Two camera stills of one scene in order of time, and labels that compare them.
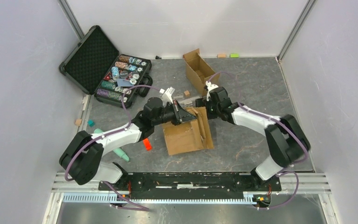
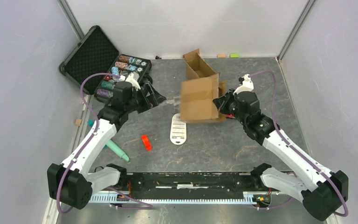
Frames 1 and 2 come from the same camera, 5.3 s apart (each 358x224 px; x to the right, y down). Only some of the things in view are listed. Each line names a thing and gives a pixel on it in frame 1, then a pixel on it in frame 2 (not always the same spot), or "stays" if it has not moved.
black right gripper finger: x=201 y=102 → x=220 y=102
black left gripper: x=180 y=115 → x=155 y=99
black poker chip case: x=95 y=66 stays
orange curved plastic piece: x=148 y=144 stays
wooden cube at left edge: x=78 y=122 stays
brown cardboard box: x=193 y=135 → x=197 y=95
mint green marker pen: x=118 y=150 stays
